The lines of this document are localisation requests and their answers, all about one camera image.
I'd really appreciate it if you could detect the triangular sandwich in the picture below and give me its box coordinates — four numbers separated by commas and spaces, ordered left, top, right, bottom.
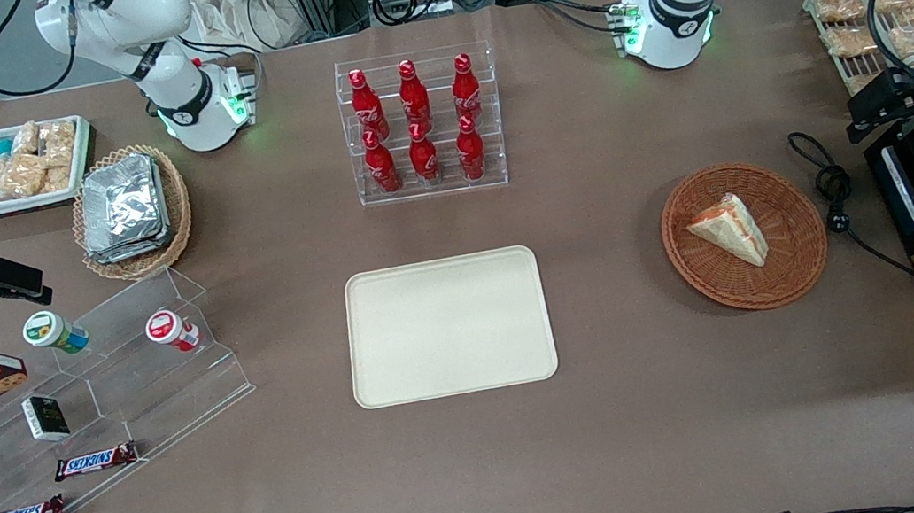
684, 189, 772, 277

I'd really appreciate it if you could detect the light oval wicker basket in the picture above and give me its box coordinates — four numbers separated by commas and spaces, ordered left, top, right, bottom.
63, 138, 200, 288

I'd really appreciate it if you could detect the small black box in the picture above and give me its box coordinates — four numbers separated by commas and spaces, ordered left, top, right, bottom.
21, 393, 72, 446

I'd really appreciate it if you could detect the black power cable with plug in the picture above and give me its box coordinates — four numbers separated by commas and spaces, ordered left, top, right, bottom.
787, 118, 914, 293

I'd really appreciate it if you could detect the green lid yogurt cup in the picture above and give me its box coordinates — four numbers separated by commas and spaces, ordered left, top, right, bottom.
20, 306, 92, 361

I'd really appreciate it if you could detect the brown round wicker basket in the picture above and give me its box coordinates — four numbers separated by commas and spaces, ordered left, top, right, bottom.
653, 151, 837, 323

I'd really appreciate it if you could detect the beige rectangular tray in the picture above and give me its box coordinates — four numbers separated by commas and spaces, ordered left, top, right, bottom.
337, 242, 562, 412

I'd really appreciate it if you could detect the white snack tray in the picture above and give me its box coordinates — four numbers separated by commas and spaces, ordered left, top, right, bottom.
0, 113, 102, 219

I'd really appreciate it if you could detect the stack of foil containers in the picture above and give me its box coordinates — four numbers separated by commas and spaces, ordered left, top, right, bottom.
72, 151, 176, 268

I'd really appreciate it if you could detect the beige cloth bag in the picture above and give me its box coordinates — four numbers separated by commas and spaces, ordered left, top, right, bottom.
187, 0, 291, 59

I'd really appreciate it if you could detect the clear bag of crackers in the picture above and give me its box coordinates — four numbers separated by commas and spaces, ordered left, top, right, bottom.
39, 163, 75, 196
0, 149, 51, 202
7, 121, 43, 159
36, 120, 82, 170

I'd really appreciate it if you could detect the red cola bottle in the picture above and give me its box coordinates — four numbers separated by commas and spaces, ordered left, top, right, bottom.
395, 58, 434, 132
346, 65, 392, 144
447, 51, 486, 123
452, 113, 490, 183
361, 127, 404, 197
405, 120, 444, 188

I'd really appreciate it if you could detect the red lid yogurt cup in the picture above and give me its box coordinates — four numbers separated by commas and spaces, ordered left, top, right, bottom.
142, 305, 204, 357

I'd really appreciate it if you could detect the clear acrylic bottle rack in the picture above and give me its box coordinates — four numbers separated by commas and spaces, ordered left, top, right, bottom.
331, 40, 513, 209

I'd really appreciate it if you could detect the clear acrylic stepped display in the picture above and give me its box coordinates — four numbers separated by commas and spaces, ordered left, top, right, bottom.
0, 256, 273, 513

